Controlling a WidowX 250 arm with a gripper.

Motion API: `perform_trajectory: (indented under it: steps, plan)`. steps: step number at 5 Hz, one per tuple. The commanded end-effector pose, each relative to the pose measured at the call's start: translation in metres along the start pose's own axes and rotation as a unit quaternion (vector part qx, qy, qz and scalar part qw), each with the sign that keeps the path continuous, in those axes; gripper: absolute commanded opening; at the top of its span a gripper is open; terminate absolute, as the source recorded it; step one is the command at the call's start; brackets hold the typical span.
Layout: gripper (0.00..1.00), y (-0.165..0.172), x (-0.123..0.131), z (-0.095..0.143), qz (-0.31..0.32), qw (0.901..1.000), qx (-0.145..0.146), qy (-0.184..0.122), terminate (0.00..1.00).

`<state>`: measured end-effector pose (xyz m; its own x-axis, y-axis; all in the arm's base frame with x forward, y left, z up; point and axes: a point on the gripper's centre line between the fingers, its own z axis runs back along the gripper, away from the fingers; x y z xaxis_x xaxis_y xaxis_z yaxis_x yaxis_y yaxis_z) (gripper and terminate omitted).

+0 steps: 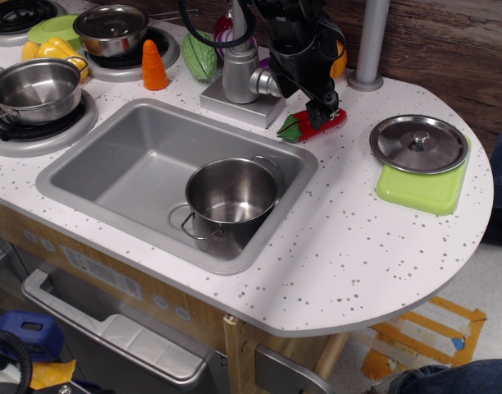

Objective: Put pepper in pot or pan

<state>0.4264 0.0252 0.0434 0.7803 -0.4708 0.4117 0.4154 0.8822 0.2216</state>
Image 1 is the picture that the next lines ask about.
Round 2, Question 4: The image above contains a black cable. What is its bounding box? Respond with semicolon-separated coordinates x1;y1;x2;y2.
177;0;258;48

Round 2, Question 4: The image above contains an orange toy fruit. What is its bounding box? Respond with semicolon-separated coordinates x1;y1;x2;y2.
330;40;348;79

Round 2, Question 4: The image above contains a person leg in jeans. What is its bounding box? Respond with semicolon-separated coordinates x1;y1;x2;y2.
388;359;502;394

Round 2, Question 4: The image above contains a front stove burner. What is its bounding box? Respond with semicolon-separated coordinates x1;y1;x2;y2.
0;90;98;158

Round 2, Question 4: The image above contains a steel pot in sink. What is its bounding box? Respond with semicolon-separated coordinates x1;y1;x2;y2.
180;155;279;260

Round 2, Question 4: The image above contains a grey toy faucet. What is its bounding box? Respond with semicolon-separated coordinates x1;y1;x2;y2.
199;0;287;129

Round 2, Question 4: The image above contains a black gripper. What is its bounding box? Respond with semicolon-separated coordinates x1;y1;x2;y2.
304;69;340;131

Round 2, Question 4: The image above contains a grey oven door handle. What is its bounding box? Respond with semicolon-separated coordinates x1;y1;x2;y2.
22;269;208;390

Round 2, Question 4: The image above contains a yellow toy bell pepper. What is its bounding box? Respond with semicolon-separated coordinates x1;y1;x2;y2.
35;37;89;80

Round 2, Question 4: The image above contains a steel pan on back burner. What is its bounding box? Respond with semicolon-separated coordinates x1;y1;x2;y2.
73;4;180;57

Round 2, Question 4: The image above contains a purple toy onion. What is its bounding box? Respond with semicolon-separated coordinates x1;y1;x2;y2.
213;11;258;60

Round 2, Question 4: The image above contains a stove burner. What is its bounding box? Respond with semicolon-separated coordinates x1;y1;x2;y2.
0;0;67;47
80;27;180;82
0;90;98;158

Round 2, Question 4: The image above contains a green cutting board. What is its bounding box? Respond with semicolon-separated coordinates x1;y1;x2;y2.
376;157;468;216

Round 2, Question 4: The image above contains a yellow toy corn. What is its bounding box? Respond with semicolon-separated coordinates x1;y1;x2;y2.
21;41;39;61

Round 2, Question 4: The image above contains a grey vertical pole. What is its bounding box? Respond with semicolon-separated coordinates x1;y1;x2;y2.
348;0;390;92

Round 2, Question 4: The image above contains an orange toy carrot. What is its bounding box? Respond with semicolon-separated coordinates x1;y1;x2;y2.
142;39;169;90

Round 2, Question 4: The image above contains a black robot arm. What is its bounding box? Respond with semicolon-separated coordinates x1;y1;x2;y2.
254;1;342;130

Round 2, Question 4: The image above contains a blue clamp tool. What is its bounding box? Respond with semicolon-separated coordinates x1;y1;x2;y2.
0;310;65;362

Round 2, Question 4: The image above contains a far left stove burner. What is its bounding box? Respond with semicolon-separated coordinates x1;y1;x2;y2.
0;0;67;47

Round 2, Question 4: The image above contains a grey sink basin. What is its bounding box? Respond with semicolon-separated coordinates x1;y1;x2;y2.
36;98;318;275

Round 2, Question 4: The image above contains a back stove burner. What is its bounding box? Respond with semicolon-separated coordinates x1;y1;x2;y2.
80;27;180;82

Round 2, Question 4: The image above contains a red toy chili pepper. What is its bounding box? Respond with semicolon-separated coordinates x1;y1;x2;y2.
276;110;348;143

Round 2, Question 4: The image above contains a green plastic plate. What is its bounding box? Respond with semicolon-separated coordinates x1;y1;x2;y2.
28;14;82;51

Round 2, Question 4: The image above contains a green toy gourd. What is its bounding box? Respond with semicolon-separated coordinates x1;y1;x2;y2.
181;33;217;82

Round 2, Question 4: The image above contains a steel pot lid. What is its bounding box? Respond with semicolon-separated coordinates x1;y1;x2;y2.
369;114;469;175

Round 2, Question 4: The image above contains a steel pot on front burner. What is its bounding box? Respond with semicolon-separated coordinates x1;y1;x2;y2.
0;58;82;125

